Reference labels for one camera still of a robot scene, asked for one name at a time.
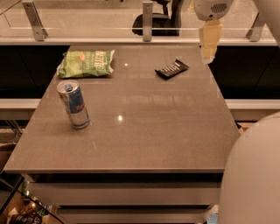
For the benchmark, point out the grey drawer cabinet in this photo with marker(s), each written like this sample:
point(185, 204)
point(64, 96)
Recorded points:
point(129, 198)

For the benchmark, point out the metal railing bracket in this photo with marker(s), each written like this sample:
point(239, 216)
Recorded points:
point(255, 31)
point(38, 30)
point(147, 21)

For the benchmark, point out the blue mesh object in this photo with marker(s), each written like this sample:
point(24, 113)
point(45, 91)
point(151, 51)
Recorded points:
point(213, 219)

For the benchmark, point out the black rxbar chocolate bar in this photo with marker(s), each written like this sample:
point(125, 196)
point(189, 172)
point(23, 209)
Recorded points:
point(175, 68)

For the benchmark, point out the black office chair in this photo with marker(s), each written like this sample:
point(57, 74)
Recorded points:
point(167, 23)

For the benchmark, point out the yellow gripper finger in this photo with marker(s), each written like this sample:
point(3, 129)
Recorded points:
point(209, 36)

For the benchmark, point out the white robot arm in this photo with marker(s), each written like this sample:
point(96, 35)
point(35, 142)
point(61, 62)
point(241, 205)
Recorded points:
point(250, 188)

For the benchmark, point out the left metal railing bracket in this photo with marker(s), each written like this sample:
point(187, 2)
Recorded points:
point(38, 30)

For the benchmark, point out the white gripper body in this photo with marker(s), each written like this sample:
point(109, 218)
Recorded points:
point(210, 9)

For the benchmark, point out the green kettle chips bag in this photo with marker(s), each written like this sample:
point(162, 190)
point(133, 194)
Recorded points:
point(83, 64)

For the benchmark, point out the bin of snacks lower left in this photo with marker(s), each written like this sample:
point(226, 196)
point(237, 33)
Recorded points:
point(19, 206)

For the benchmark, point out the right metal railing bracket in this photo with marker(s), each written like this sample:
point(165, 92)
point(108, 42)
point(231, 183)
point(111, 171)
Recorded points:
point(255, 31)

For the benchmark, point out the middle metal railing bracket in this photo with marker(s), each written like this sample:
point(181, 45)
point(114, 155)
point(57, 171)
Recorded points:
point(147, 21)

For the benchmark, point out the red bull can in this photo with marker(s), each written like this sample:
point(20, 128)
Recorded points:
point(72, 99)

